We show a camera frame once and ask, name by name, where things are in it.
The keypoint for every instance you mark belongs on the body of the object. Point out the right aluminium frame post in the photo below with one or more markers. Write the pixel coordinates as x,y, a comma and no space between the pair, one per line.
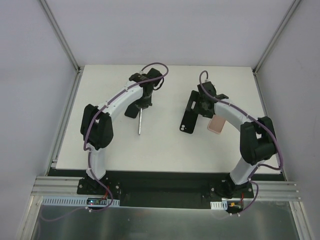
294,5

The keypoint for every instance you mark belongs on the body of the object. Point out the aluminium frame post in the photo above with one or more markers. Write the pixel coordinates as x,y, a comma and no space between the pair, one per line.
294,5
59,34

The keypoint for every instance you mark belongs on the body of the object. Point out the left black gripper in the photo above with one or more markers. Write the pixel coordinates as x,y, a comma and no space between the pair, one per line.
144,102

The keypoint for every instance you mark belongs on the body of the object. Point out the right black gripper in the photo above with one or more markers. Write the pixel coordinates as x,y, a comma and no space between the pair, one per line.
195,105

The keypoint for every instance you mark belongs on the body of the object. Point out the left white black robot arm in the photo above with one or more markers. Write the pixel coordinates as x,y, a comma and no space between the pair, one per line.
97,125

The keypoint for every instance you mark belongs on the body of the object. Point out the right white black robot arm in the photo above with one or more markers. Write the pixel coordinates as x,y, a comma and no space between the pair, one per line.
257,135

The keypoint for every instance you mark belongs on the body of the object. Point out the black phone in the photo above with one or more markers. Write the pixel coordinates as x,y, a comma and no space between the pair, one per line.
132,111
140,121

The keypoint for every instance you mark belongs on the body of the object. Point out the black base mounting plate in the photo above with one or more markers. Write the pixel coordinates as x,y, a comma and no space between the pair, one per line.
178,190

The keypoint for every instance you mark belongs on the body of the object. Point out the black phone case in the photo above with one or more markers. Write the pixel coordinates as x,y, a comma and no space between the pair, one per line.
188,122

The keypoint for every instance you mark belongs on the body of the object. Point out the aluminium frame front rail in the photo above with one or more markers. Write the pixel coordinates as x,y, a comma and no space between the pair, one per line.
278,191

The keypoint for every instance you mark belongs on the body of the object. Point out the pink phone case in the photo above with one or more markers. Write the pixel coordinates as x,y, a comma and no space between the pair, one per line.
216,124

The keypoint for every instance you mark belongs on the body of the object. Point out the left aluminium frame post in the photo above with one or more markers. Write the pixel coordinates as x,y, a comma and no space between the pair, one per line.
59,34

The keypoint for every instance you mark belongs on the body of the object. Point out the white cable duct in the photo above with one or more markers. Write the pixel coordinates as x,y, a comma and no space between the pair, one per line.
79,201
219,205

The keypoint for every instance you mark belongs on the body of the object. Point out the right white cable duct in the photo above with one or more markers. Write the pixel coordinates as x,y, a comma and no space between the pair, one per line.
219,205

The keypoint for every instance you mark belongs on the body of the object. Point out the left white cable duct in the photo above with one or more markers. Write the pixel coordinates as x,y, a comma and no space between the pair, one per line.
79,201

